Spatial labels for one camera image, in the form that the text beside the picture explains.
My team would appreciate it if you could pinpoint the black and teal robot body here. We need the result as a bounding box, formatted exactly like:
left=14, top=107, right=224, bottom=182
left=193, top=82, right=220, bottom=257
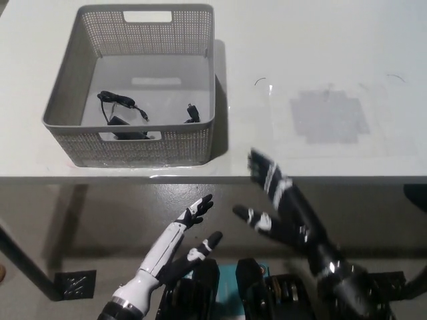
left=156, top=256, right=318, bottom=320

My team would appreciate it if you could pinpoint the dark grey table leg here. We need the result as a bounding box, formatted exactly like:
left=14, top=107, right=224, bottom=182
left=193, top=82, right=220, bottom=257
left=405, top=266, right=427, bottom=296
left=0, top=218, right=57, bottom=301

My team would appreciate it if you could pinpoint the black power adapter with cord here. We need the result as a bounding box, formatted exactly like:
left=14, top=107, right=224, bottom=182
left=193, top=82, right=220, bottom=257
left=97, top=90, right=201, bottom=141

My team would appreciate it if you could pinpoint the white and black right hand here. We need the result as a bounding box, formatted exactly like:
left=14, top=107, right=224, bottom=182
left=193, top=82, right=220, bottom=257
left=232, top=148, right=338, bottom=277

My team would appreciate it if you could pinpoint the white and black left hand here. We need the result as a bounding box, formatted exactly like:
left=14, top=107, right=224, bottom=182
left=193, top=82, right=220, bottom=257
left=111, top=194, right=224, bottom=316

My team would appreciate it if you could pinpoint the grey perforated plastic basket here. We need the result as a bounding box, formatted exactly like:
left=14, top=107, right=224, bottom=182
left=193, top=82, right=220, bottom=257
left=42, top=3, right=218, bottom=167

